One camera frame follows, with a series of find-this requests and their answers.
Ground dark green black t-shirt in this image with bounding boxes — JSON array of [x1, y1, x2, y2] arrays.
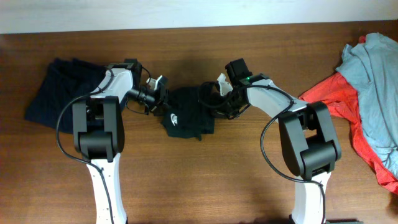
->
[[161, 85, 217, 140]]

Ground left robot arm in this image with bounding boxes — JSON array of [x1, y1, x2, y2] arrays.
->
[[72, 59, 168, 224]]

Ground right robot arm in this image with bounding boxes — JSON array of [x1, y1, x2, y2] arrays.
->
[[198, 58, 341, 223]]

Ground folded navy blue garment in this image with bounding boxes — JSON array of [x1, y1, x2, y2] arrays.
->
[[24, 58, 108, 129]]

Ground red orange garment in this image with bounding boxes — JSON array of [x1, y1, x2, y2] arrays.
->
[[299, 35, 397, 194]]

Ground light grey blue garment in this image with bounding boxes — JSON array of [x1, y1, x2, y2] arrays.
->
[[336, 33, 397, 178]]

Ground left black cable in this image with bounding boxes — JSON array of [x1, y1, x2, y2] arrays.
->
[[55, 65, 153, 224]]

